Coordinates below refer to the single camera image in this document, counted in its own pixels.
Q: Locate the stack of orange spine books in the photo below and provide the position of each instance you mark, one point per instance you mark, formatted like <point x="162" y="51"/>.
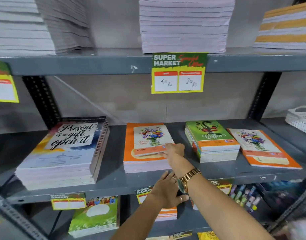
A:
<point x="285" y="29"/>

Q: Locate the dark blue packets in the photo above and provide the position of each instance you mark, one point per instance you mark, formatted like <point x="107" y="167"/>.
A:
<point x="280" y="197"/>

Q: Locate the grey metal shelving rack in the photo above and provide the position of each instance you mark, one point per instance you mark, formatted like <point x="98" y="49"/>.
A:
<point x="93" y="64"/>

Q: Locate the white plastic basket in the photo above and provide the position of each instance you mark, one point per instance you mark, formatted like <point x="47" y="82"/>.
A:
<point x="300" y="117"/>

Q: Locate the person's left forearm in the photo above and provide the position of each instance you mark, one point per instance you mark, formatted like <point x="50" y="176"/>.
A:
<point x="138" y="222"/>

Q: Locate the green yellow price tag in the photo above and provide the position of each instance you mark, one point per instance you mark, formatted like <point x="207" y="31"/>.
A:
<point x="224" y="187"/>
<point x="68" y="201"/>
<point x="178" y="72"/>
<point x="143" y="194"/>
<point x="3" y="87"/>

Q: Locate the large orange floral notebook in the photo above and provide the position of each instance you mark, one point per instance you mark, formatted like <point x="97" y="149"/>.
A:
<point x="265" y="149"/>

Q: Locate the person's left fingers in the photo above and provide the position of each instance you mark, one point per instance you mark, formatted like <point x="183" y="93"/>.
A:
<point x="165" y="175"/>

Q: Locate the stack of green cover notebooks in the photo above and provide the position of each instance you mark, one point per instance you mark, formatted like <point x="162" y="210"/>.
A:
<point x="210" y="137"/>

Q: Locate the stack of grass cover notebooks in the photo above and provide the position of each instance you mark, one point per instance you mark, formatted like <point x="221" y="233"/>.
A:
<point x="95" y="217"/>

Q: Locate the person's left hand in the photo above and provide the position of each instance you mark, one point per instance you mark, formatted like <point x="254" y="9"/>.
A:
<point x="165" y="192"/>

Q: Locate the row of colourful bottles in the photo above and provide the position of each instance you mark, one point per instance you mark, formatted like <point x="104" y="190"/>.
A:
<point x="245" y="197"/>

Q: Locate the person's right fingers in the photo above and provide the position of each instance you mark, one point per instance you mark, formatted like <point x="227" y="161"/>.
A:
<point x="168" y="150"/>

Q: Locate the stack of white paper books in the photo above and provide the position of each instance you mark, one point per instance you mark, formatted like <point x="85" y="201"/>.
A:
<point x="15" y="27"/>
<point x="185" y="24"/>
<point x="68" y="24"/>

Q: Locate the gold wrist watch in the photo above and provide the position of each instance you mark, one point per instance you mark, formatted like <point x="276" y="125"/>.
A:
<point x="190" y="175"/>

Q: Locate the person's right forearm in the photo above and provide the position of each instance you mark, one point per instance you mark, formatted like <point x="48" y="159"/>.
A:
<point x="225" y="212"/>

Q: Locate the stack of orange white notebooks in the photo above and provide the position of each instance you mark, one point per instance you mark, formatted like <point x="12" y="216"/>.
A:
<point x="166" y="214"/>

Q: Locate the person's right hand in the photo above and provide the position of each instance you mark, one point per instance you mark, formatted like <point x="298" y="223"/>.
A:
<point x="176" y="152"/>

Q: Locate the small floral cover notebook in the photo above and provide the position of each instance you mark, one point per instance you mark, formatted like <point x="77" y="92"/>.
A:
<point x="150" y="138"/>

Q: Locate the stack of script cover notebooks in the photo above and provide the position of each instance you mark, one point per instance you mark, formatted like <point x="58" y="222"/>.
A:
<point x="60" y="157"/>

